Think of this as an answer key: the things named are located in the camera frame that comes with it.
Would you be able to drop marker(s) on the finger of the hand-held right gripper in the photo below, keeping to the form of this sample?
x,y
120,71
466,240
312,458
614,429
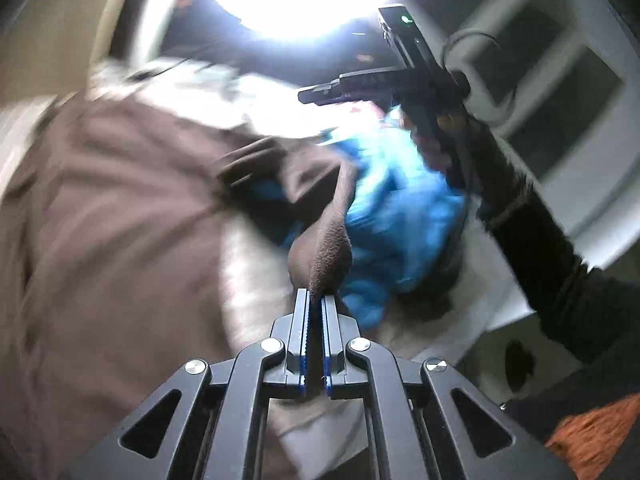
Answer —
x,y
360,85

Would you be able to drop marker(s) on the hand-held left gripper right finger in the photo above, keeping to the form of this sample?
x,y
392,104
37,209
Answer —
x,y
330,340

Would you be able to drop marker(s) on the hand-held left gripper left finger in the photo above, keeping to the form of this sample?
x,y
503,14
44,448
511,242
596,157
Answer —
x,y
301,330

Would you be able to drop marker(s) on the brown fleece pants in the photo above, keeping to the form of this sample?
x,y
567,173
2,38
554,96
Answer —
x,y
125,210

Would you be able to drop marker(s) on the person's right forearm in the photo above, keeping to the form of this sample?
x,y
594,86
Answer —
x,y
540,245

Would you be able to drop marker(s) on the person's right hand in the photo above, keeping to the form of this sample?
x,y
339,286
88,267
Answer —
x,y
432,155

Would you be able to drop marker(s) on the pink plaid blanket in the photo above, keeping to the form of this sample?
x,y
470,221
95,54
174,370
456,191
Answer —
x,y
250,280

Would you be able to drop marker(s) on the blue jacket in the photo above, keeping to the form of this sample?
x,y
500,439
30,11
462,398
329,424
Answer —
x,y
400,220

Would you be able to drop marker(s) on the person's black printed top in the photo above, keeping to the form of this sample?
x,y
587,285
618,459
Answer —
x,y
575,390

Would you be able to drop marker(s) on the orange fuzzy cloth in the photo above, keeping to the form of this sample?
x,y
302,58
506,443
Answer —
x,y
600,435

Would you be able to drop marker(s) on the light wooden wardrobe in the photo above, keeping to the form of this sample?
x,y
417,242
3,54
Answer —
x,y
40,75

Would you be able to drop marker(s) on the white window frame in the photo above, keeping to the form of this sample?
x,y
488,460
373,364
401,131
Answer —
x,y
600,125

